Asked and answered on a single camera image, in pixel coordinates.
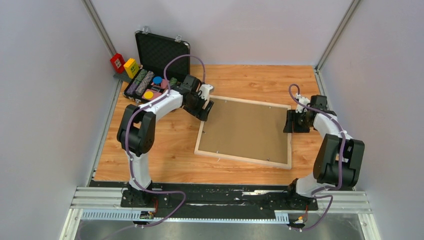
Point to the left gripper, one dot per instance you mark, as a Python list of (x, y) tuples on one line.
[(198, 113)]

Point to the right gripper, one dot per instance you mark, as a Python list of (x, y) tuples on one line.
[(291, 125)]

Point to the light wooden picture frame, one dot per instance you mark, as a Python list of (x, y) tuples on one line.
[(242, 160)]

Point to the brown backing board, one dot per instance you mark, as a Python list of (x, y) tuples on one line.
[(243, 130)]

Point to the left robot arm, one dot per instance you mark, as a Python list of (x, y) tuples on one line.
[(136, 132)]

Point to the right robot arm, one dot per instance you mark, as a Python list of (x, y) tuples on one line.
[(339, 159)]

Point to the blue round chip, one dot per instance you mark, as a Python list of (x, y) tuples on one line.
[(157, 80)]

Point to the yellow round chip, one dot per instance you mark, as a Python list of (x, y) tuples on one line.
[(148, 95)]

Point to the black poker chip case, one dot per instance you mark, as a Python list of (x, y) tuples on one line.
[(155, 52)]

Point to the yellow toy house block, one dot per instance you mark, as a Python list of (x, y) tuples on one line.
[(131, 67)]

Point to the red toy house block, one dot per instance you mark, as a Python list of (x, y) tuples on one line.
[(118, 62)]

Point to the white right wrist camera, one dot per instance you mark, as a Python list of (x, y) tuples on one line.
[(302, 102)]

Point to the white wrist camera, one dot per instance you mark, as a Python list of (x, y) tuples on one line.
[(302, 102), (205, 90)]

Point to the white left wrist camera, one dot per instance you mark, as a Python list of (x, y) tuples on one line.
[(205, 90)]

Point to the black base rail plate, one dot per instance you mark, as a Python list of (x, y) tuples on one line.
[(217, 201)]

